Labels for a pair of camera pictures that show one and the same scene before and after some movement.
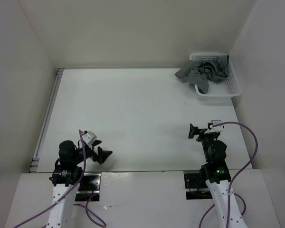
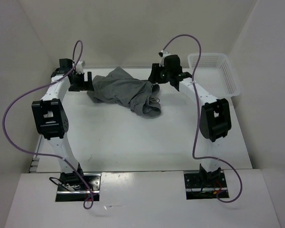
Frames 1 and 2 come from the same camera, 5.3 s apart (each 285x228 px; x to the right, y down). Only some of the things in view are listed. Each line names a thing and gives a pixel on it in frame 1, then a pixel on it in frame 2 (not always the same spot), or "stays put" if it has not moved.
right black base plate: (195, 188) stays put
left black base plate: (89, 188) stays put
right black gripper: (201, 132) -> (154, 78)
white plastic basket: (223, 92) stays put
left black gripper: (101, 156) -> (85, 85)
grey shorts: (200, 71) -> (119, 88)
